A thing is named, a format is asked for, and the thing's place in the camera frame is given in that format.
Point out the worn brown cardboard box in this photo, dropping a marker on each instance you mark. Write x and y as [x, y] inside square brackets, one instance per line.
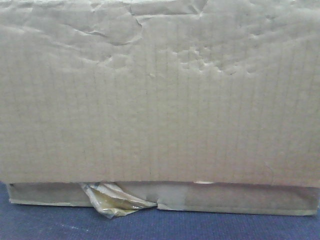
[195, 105]

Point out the peeling yellowed packing tape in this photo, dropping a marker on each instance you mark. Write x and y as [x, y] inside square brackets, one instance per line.
[110, 200]

